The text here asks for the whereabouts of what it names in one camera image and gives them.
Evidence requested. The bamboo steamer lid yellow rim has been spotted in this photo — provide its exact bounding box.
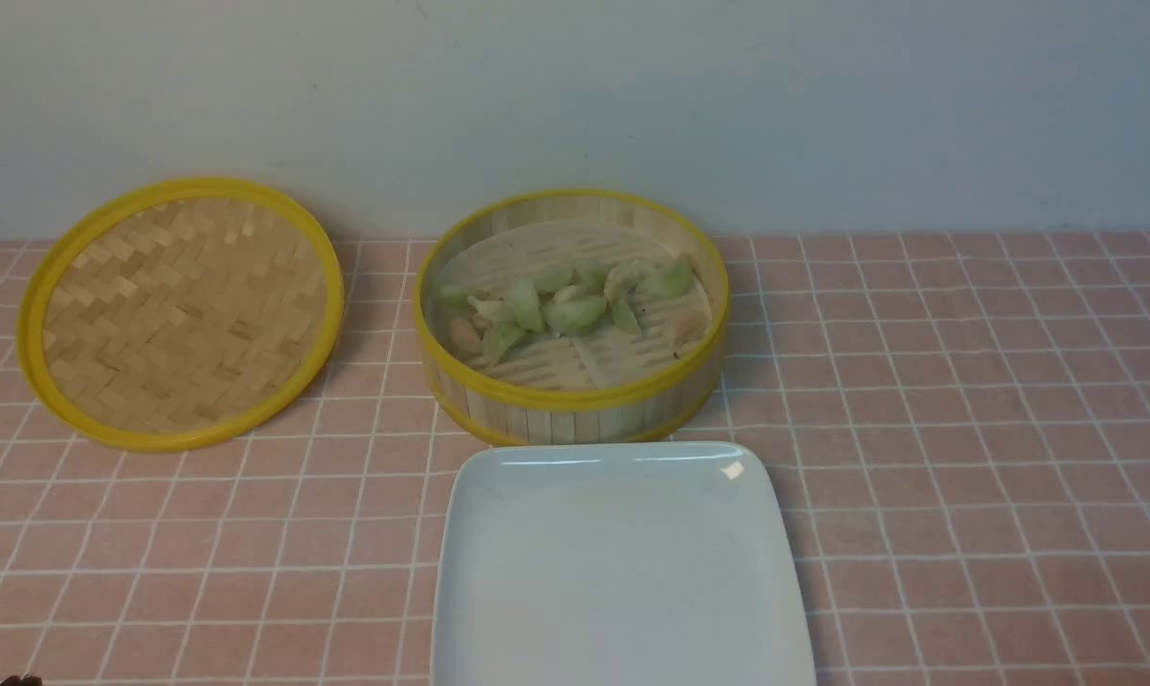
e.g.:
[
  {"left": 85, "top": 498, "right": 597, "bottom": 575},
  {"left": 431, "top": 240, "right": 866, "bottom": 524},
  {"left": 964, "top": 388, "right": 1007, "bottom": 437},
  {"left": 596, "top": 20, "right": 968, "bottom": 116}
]
[{"left": 14, "top": 177, "right": 345, "bottom": 453}]

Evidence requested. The pink checkered tablecloth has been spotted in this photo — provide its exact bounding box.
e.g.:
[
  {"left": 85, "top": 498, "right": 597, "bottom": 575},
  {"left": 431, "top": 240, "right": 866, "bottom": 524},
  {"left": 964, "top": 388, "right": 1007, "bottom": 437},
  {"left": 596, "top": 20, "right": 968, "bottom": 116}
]
[{"left": 0, "top": 232, "right": 1150, "bottom": 685}]

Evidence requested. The white square plate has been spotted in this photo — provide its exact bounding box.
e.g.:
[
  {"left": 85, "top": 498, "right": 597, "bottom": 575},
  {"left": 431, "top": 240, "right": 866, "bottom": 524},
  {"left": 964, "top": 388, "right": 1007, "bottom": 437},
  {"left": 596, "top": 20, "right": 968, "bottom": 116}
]
[{"left": 430, "top": 440, "right": 817, "bottom": 685}]

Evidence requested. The bamboo steamer basket yellow rim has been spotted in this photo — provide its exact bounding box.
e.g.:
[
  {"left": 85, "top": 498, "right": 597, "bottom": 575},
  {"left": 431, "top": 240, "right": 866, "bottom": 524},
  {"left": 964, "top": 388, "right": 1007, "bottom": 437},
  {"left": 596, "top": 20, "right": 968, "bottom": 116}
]
[{"left": 413, "top": 190, "right": 731, "bottom": 446}]

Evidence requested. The green dumpling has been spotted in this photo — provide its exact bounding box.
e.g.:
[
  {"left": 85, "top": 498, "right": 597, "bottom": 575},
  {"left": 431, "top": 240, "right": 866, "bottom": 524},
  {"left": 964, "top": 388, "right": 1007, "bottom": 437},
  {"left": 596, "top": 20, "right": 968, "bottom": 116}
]
[
  {"left": 541, "top": 295, "right": 608, "bottom": 337},
  {"left": 480, "top": 322, "right": 530, "bottom": 367},
  {"left": 532, "top": 262, "right": 575, "bottom": 295},
  {"left": 504, "top": 277, "right": 547, "bottom": 332},
  {"left": 636, "top": 253, "right": 697, "bottom": 300}
]

